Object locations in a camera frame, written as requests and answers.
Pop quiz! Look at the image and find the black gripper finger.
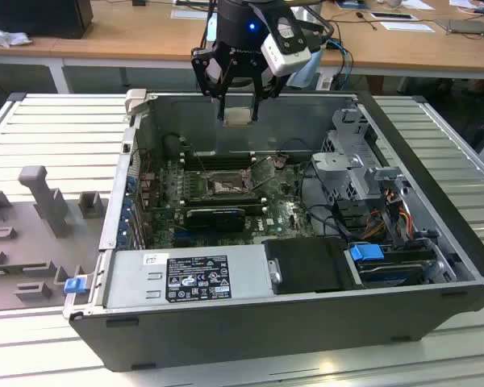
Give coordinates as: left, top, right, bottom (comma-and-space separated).
251, 60, 287, 123
190, 43, 238, 123

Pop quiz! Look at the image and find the silver square CPU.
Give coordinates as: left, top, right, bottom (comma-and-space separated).
222, 107, 253, 129

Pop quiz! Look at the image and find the metal socket cover frame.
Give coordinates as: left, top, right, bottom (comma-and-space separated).
244, 152, 283, 194

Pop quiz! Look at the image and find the CPU socket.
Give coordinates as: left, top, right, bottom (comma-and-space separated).
204, 168, 256, 199

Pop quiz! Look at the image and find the grey plastic case latch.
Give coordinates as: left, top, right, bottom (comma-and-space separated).
124, 89, 148, 118

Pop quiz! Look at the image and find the wooden desk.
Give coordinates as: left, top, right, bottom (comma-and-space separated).
0, 0, 484, 81

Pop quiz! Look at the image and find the silver drive cage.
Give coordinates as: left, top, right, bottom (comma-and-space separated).
309, 106, 412, 205

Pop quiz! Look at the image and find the blue white leaflet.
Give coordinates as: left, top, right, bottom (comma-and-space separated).
334, 0, 372, 11

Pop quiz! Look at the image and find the green motherboard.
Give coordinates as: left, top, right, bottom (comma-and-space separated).
143, 149, 342, 249

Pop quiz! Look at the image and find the white flat device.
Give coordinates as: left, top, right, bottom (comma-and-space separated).
370, 11, 419, 21

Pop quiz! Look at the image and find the graphics card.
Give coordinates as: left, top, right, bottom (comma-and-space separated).
185, 206, 246, 234

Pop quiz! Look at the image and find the white paper sheet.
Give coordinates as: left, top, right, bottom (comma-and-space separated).
381, 19, 435, 33

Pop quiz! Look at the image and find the black computer box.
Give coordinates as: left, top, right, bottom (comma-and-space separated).
0, 0, 94, 40

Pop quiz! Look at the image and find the black plastic shroud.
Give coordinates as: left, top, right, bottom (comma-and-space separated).
261, 236, 358, 295

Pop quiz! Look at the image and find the blue disk carrier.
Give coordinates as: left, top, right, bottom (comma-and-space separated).
348, 243, 384, 265

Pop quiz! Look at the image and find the white barcode sticker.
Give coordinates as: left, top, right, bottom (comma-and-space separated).
143, 252, 170, 266

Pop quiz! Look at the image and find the crumpled white paper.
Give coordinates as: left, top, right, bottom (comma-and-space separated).
0, 22, 33, 48

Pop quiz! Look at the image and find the grey notebook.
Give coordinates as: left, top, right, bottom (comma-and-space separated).
435, 18, 484, 35

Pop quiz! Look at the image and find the black rating label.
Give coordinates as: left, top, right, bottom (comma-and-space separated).
167, 255, 230, 303

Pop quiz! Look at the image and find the silver power supply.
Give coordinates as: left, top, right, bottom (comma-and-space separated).
102, 243, 275, 311

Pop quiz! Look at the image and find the hard disk drive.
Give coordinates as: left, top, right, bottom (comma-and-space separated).
357, 261, 424, 288

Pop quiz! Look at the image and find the grey part rack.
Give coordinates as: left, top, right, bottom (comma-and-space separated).
0, 164, 110, 314

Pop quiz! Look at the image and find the black open PC case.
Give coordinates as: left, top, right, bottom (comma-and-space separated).
62, 89, 484, 374

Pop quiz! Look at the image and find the silver disk bay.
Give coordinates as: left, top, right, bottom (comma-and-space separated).
344, 237, 461, 289

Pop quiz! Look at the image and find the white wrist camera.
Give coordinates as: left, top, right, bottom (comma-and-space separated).
260, 15, 312, 77

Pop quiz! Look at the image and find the blue cable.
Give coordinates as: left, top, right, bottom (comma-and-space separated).
324, 36, 354, 84

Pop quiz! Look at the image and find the black wire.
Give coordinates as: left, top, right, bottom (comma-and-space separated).
297, 160, 350, 241

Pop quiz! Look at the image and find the silver metal bracket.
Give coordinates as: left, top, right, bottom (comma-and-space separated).
268, 260, 283, 285

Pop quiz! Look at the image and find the coloured wire bundle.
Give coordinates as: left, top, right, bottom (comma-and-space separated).
362, 199, 415, 243

